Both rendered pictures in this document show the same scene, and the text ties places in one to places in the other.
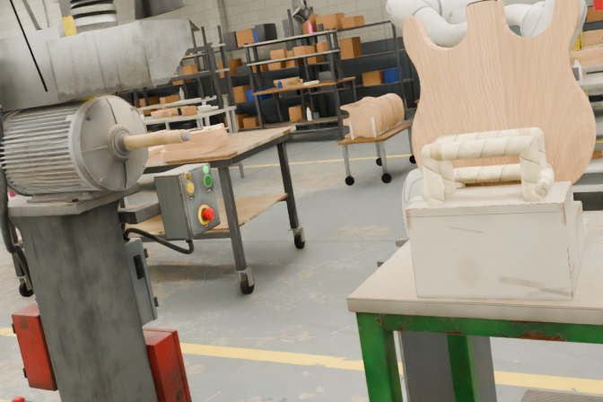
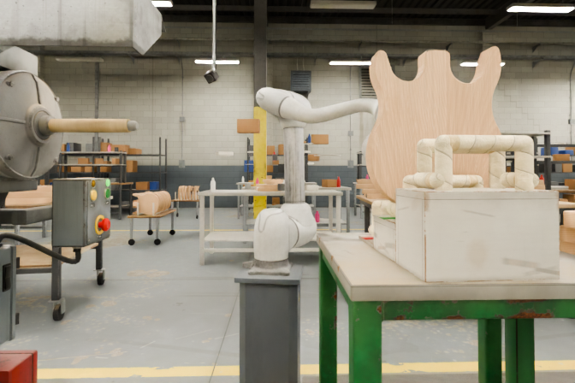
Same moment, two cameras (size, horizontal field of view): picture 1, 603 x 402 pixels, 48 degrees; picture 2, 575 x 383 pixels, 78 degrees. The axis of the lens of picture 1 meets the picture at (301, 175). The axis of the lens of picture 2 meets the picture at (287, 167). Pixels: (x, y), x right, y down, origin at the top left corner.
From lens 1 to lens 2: 0.90 m
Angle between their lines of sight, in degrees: 34
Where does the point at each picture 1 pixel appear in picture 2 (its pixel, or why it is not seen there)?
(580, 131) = not seen: hidden behind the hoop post
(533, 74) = (468, 109)
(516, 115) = not seen: hidden behind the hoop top
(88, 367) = not seen: outside the picture
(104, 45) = not seen: outside the picture
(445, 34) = (310, 113)
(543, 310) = (546, 287)
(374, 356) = (369, 350)
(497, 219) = (506, 203)
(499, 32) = (447, 74)
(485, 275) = (491, 256)
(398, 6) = (270, 93)
